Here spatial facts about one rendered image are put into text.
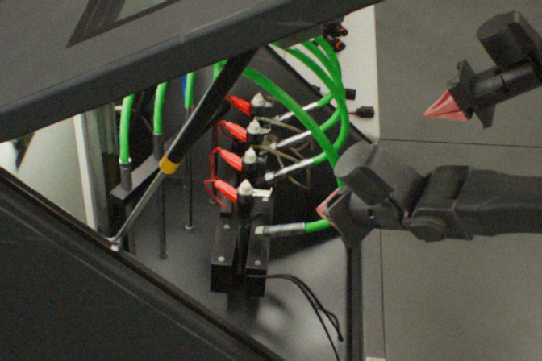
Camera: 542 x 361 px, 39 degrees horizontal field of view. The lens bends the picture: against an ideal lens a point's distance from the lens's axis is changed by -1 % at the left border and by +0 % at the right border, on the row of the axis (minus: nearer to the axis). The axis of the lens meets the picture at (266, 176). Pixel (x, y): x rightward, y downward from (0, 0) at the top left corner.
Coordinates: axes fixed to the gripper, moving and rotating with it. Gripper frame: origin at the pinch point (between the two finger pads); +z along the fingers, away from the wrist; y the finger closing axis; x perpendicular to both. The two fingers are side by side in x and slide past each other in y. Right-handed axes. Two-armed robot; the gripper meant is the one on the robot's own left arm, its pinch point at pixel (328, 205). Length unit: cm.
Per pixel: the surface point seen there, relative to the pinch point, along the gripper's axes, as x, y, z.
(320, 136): -11.2, -0.9, -7.7
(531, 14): 77, -252, 191
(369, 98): 7, -46, 46
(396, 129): 62, -125, 163
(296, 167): -0.7, -9.3, 21.2
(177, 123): -14, -8, 55
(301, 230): 1.7, 3.8, 4.6
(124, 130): -23.9, 11.5, 21.9
